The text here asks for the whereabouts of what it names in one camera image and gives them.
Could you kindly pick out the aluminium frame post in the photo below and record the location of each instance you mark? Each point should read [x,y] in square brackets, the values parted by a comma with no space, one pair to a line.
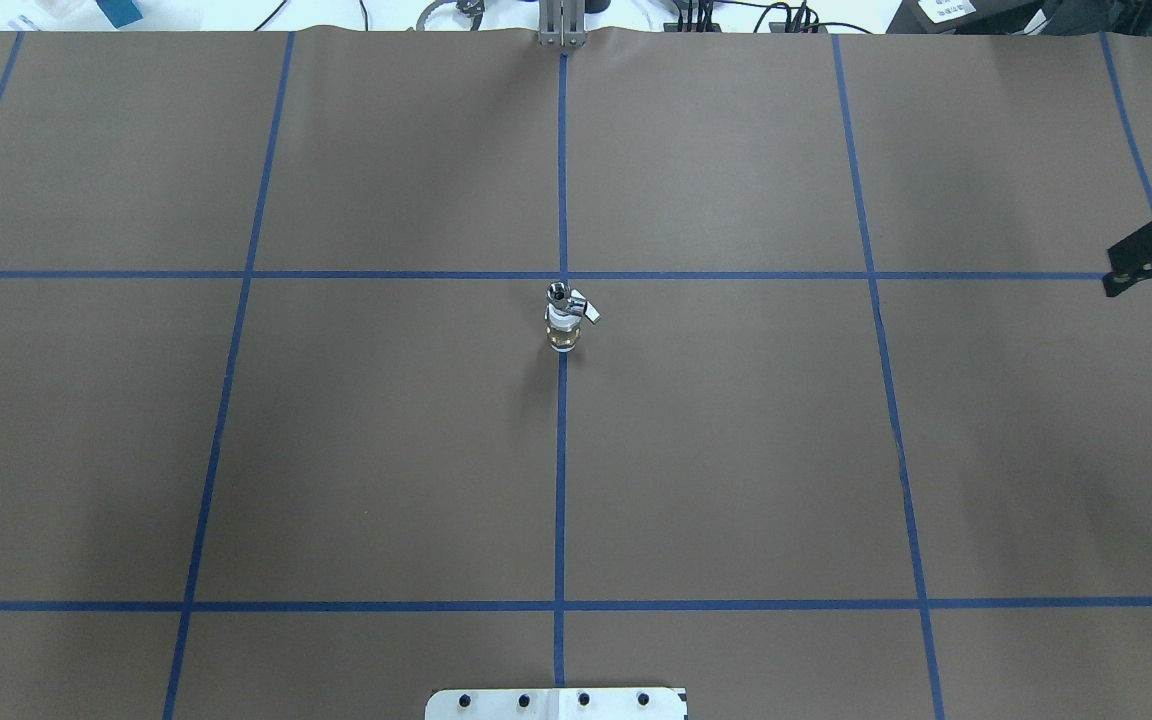
[561,23]

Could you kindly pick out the white pedestal column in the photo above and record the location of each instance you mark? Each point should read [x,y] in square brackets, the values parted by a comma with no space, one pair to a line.
[559,703]

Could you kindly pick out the white PPR valve brass base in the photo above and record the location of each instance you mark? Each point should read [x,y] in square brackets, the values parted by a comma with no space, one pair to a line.
[562,329]

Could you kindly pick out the brown kraft paper mat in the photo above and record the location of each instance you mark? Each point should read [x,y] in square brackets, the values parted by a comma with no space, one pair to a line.
[858,434]

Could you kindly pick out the small metal pipe fitting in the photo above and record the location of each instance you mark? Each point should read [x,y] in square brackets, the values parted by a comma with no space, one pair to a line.
[566,298]

